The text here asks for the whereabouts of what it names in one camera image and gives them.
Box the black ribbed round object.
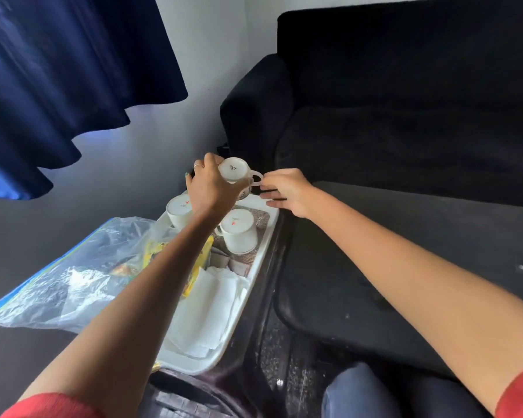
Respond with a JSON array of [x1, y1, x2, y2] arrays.
[[145, 368, 229, 418]]

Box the person's left forearm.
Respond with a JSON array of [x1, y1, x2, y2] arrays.
[[17, 209, 219, 410]]

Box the clear plastic zip bag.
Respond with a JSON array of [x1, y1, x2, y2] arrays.
[[0, 217, 181, 335]]

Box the black sofa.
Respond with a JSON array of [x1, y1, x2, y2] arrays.
[[219, 0, 523, 209]]

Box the white plastic tray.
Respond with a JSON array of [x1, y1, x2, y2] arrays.
[[154, 192, 280, 376]]

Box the white ceramic cup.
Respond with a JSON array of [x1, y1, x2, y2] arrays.
[[165, 195, 195, 230], [215, 208, 259, 255], [218, 157, 265, 201]]

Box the dark blue curtain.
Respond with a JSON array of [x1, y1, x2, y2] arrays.
[[0, 0, 189, 201]]

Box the white paper napkins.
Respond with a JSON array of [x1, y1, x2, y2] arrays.
[[165, 266, 249, 360]]

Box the brown patterned tray mat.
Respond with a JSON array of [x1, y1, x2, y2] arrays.
[[210, 207, 271, 277]]

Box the black ottoman cushion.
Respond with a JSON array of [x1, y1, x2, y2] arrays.
[[273, 181, 523, 380]]

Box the small grey cup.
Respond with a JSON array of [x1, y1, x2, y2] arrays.
[[209, 247, 230, 270]]

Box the person's red left sleeve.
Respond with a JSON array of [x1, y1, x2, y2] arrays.
[[0, 392, 108, 418]]

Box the person's right hand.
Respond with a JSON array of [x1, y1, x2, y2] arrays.
[[259, 169, 320, 220]]

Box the person's right forearm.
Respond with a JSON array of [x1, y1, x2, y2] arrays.
[[304, 187, 523, 415]]

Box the person's blue jeans leg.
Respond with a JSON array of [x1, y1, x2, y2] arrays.
[[321, 361, 494, 418]]

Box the yellow packet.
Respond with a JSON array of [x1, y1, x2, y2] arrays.
[[143, 236, 214, 299]]

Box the person's left hand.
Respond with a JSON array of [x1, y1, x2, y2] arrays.
[[184, 153, 254, 223]]

